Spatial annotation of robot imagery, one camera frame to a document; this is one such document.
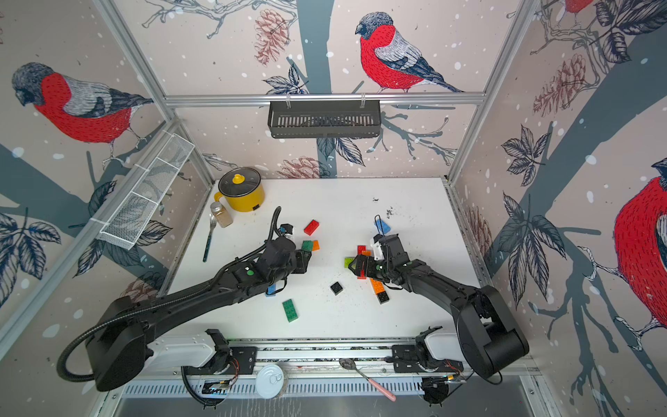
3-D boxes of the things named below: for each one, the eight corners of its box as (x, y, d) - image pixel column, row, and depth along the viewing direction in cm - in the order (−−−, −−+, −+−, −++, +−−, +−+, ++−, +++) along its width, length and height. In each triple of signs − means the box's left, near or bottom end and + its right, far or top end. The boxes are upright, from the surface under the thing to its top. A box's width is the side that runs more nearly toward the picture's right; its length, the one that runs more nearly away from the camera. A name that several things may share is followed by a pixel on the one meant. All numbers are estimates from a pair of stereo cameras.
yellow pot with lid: (223, 212, 111) (212, 192, 101) (233, 186, 121) (223, 165, 111) (261, 212, 111) (253, 191, 101) (268, 186, 121) (261, 165, 111)
